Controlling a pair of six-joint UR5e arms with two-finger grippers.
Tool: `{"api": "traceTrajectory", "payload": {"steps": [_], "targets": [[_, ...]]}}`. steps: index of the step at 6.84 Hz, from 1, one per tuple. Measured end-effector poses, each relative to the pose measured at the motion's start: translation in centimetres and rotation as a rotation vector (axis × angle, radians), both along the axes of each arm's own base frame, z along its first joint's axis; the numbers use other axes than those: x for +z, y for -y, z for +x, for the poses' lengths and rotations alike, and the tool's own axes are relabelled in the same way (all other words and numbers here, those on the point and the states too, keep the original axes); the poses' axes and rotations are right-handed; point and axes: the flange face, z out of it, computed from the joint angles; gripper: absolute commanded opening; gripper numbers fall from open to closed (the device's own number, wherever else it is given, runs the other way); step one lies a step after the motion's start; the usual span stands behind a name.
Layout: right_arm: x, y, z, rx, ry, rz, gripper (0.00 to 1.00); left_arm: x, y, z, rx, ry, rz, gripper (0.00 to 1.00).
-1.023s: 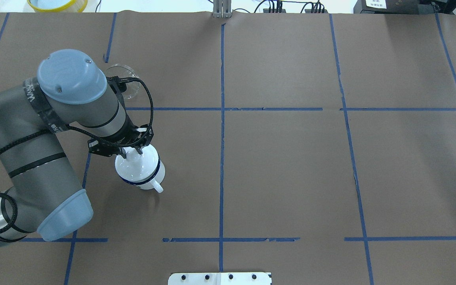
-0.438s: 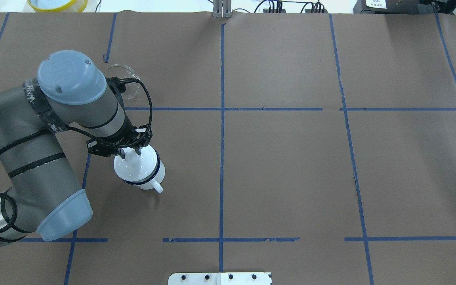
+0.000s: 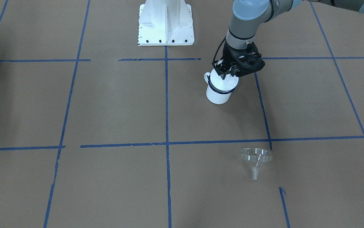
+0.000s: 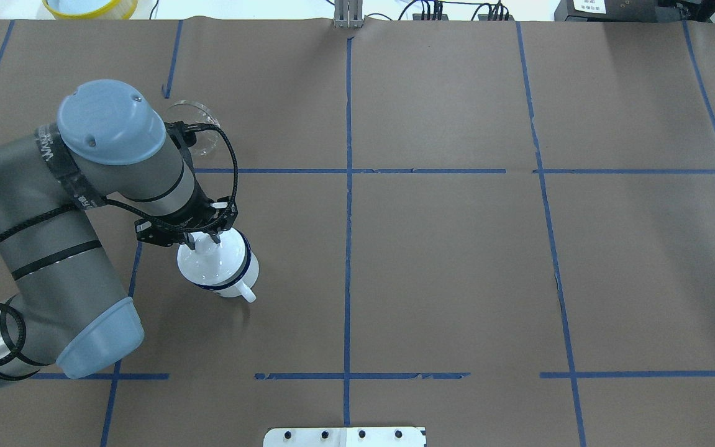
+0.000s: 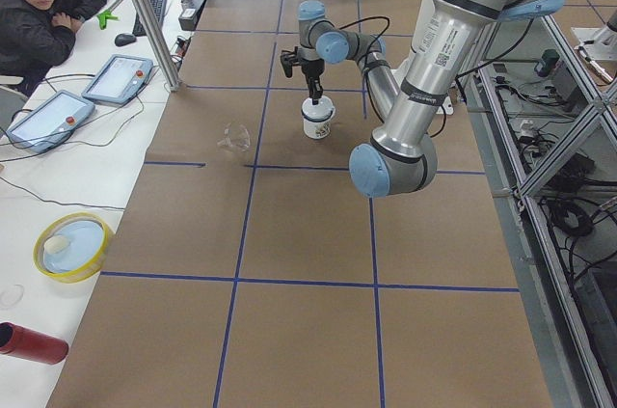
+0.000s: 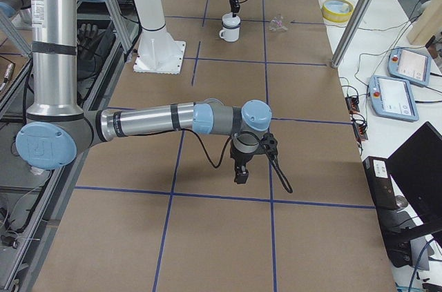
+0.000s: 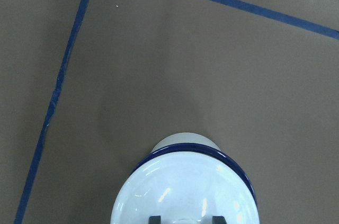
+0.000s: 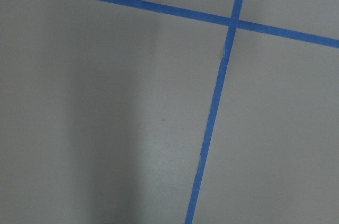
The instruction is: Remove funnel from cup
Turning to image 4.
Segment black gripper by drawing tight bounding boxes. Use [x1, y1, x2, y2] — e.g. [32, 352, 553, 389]
[171, 189, 234, 251]

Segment white cup lid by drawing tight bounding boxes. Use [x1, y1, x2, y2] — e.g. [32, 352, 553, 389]
[176, 227, 254, 291]

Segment clear glass funnel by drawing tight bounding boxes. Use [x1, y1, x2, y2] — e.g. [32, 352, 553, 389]
[165, 100, 221, 156]

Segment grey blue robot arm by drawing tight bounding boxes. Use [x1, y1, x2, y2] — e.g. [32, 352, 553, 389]
[0, 79, 237, 388]

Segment white enamel cup blue rim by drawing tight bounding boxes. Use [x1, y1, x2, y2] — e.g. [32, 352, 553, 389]
[188, 228, 260, 303]

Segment black equipment box with label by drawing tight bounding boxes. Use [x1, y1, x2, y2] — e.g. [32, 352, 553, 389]
[553, 1, 715, 23]

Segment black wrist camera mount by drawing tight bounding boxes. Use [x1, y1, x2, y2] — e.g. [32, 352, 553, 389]
[134, 219, 184, 247]

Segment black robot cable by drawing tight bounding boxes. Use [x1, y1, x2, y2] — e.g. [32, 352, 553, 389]
[0, 123, 240, 373]

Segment white mounting base plate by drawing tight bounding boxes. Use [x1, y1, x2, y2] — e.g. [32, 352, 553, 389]
[263, 427, 427, 446]

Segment aluminium frame post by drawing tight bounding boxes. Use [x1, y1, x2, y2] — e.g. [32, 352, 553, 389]
[330, 0, 365, 29]

